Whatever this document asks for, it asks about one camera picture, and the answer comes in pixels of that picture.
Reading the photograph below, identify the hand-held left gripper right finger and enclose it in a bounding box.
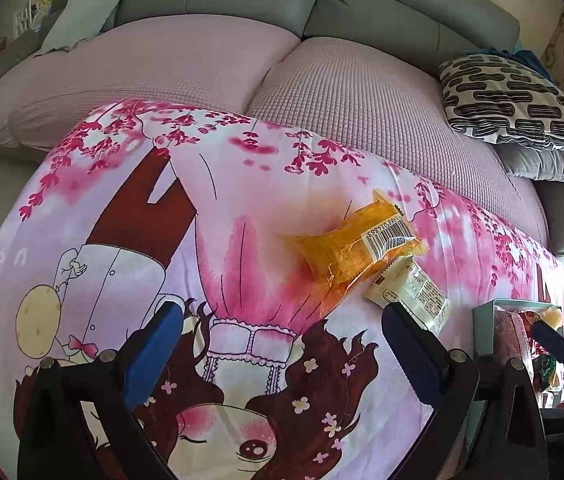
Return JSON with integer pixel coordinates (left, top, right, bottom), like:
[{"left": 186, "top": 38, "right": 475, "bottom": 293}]
[{"left": 382, "top": 302, "right": 547, "bottom": 480}]

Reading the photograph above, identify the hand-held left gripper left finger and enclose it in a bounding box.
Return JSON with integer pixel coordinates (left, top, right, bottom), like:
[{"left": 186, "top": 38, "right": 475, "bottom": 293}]
[{"left": 16, "top": 301, "right": 185, "bottom": 480}]

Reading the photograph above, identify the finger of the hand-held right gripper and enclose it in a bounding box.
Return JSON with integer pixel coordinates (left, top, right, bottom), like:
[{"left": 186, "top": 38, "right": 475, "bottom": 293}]
[{"left": 532, "top": 320, "right": 564, "bottom": 392}]

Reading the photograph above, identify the pale pink snack packet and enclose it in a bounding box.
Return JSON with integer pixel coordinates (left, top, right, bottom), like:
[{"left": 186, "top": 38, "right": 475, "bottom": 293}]
[{"left": 494, "top": 310, "right": 532, "bottom": 361}]

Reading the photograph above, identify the cream snack packet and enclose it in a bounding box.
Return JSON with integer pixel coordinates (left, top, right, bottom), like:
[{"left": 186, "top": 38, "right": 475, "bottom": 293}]
[{"left": 364, "top": 260, "right": 452, "bottom": 333}]

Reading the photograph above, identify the teal cardboard box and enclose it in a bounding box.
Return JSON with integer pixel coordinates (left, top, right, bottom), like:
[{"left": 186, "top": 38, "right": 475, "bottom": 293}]
[{"left": 472, "top": 298, "right": 564, "bottom": 411}]

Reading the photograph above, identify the yellow snack packet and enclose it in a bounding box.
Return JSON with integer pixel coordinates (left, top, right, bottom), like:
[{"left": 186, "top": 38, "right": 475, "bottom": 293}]
[{"left": 282, "top": 189, "right": 427, "bottom": 318}]

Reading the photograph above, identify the grey pillow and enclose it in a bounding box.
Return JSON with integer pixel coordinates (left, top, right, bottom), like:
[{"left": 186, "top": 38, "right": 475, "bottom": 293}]
[{"left": 499, "top": 145, "right": 564, "bottom": 186}]

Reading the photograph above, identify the pink printed blanket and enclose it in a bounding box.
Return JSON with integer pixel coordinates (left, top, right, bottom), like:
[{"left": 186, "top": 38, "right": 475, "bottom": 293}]
[{"left": 0, "top": 100, "right": 564, "bottom": 480}]

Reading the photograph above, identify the black white patterned pillow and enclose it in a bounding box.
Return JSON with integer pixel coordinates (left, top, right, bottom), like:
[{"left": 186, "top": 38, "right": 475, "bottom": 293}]
[{"left": 438, "top": 54, "right": 564, "bottom": 153}]

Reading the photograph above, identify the pink sofa cover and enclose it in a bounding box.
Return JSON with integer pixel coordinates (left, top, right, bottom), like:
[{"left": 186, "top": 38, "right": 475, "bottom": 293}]
[{"left": 0, "top": 20, "right": 550, "bottom": 246}]

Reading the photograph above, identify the blue cloth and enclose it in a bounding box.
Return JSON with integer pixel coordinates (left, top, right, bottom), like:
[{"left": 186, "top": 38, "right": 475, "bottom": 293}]
[{"left": 459, "top": 49, "right": 545, "bottom": 73}]

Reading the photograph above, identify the light grey cushion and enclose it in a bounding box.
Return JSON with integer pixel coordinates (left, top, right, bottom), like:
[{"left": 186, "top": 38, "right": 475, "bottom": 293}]
[{"left": 34, "top": 0, "right": 140, "bottom": 56}]

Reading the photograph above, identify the grey green sofa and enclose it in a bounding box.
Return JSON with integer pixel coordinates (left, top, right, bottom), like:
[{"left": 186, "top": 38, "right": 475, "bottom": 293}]
[{"left": 0, "top": 0, "right": 564, "bottom": 261}]

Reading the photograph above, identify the white printed item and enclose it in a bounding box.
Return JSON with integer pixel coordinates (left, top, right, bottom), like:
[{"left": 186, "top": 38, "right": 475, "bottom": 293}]
[{"left": 12, "top": 0, "right": 55, "bottom": 36}]

